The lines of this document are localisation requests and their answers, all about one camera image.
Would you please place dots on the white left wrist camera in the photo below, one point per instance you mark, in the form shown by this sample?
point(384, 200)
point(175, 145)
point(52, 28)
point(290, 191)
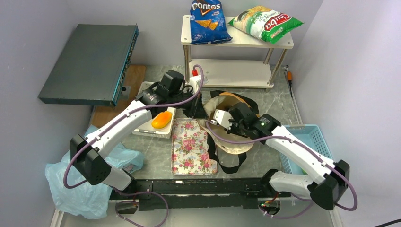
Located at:
point(195, 80)

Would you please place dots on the white plastic basket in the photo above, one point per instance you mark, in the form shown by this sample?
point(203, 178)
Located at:
point(146, 129)

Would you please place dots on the wooden board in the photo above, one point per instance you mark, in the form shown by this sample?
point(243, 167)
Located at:
point(133, 80)

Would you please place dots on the light blue plastic basket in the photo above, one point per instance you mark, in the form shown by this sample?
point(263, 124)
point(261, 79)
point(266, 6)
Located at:
point(311, 135)

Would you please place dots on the green Chuba cassava chip bag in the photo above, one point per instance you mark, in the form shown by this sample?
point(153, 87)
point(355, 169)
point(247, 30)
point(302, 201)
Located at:
point(265, 24)

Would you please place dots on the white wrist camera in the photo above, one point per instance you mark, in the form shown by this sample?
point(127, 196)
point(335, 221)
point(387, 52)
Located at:
point(223, 118)
point(195, 80)

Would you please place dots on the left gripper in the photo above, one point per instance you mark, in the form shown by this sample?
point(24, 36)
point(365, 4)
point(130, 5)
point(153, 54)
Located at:
point(197, 111)

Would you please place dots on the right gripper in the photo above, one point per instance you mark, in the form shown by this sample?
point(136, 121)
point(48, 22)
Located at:
point(232, 129)

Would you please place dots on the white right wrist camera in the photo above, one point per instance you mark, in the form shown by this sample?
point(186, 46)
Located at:
point(223, 118)

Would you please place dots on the floral pattern tray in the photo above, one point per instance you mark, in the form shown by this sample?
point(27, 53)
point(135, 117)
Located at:
point(190, 149)

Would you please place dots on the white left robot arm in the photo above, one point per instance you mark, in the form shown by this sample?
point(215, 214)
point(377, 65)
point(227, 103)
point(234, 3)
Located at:
point(88, 154)

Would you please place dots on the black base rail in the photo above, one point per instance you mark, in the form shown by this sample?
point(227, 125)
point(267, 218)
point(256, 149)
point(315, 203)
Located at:
point(153, 194)

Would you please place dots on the orange handled tool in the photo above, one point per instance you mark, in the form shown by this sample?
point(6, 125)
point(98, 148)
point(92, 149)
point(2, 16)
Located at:
point(289, 79)

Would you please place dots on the white two-tier shelf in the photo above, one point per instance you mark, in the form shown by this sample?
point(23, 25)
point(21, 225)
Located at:
point(238, 73)

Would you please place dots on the blue Doritos chip bag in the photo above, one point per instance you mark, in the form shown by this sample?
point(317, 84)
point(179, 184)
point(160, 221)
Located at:
point(207, 23)

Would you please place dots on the dark grey flat box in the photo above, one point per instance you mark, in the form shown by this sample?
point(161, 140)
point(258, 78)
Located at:
point(92, 66)

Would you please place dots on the brown Trader Joe's tote bag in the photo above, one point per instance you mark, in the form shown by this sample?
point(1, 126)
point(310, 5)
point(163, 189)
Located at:
point(216, 135)

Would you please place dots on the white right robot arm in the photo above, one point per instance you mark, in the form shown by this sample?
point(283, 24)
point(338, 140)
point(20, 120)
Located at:
point(325, 181)

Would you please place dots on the orange mango toy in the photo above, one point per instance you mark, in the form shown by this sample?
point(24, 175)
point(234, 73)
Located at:
point(162, 120)

